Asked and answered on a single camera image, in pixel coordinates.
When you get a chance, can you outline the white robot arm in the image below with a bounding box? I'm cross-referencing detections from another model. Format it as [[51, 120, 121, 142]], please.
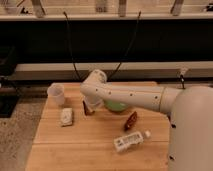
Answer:
[[80, 69, 213, 171]]

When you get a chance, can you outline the green ceramic bowl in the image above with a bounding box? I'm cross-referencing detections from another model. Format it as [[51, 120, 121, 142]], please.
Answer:
[[104, 100, 129, 112]]

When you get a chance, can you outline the small white packet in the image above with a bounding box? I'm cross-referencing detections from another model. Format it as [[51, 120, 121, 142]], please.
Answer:
[[60, 108, 73, 126]]

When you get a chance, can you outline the translucent plastic cup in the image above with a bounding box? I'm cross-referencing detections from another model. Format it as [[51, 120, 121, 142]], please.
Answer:
[[47, 83, 65, 106]]

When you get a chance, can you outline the wooden board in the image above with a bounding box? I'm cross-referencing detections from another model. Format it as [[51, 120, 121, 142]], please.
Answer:
[[25, 83, 169, 171]]

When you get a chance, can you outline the brown elongated snack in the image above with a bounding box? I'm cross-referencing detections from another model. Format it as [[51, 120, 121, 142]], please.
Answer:
[[124, 112, 137, 131]]

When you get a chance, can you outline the white labelled bottle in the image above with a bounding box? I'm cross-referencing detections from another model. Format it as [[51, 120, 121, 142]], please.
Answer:
[[114, 130, 151, 153]]

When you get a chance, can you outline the black box at left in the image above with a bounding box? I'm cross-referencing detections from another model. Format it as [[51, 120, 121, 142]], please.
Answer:
[[0, 46, 19, 118]]

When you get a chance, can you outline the black cable right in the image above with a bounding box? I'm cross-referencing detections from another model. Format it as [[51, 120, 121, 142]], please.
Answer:
[[107, 10, 142, 81]]

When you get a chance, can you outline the black cable left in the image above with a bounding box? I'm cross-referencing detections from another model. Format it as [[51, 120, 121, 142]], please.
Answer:
[[62, 11, 83, 81]]

